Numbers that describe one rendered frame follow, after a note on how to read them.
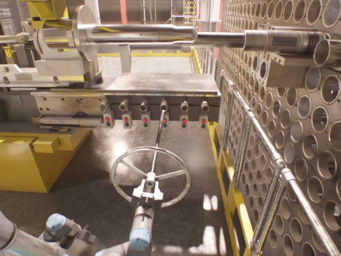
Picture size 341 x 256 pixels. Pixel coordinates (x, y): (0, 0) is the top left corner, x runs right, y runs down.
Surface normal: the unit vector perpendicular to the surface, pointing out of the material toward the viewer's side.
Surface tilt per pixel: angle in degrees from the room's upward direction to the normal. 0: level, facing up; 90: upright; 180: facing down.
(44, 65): 90
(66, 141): 90
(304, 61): 90
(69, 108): 90
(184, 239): 0
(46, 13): 134
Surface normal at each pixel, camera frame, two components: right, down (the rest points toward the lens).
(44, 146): -0.05, 0.49
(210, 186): 0.00, -0.87
